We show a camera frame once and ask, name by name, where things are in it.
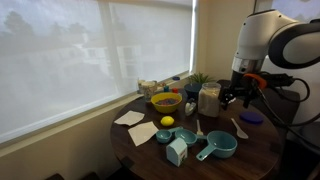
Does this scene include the clear plastic jar with grains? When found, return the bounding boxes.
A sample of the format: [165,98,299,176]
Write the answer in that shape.
[197,82,222,118]

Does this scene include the white paper napkin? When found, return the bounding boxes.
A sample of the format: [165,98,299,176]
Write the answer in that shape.
[114,110,146,127]
[127,120,160,147]

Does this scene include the dark upholstered chair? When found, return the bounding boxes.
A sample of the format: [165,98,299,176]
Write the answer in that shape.
[259,87,301,126]
[216,78,234,90]

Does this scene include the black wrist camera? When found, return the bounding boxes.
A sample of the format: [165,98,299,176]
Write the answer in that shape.
[258,72,296,88]

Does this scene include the teal and white toy carton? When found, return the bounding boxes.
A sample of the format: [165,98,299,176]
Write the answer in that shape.
[165,137,189,168]

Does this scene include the small green potted plant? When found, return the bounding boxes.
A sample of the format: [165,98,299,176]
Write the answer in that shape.
[187,72,214,85]

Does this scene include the yellow toy lemon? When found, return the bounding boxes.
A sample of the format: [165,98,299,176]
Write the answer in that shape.
[160,115,175,127]

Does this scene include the small white plastic utensil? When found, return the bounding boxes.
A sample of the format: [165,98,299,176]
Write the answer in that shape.
[195,119,205,137]

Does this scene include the blue plastic jar lid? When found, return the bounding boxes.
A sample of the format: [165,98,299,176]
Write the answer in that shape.
[239,111,265,126]

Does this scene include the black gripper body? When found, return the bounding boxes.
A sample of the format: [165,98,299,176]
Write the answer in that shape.
[229,70,264,98]

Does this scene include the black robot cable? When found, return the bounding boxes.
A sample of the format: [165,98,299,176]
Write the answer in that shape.
[243,73,320,148]

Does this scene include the small teal measuring cup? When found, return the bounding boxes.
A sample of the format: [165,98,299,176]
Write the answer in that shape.
[155,126,184,145]

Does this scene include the patterned paper cup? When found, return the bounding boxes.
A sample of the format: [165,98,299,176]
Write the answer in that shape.
[142,80,158,103]

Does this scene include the large teal measuring cup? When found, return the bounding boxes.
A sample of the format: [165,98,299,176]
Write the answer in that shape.
[195,130,239,162]

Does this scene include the yellow bowl with colourful candies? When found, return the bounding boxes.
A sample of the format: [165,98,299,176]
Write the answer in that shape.
[150,92,183,115]

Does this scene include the medium teal measuring cup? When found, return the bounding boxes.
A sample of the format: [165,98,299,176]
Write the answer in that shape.
[174,128,208,148]

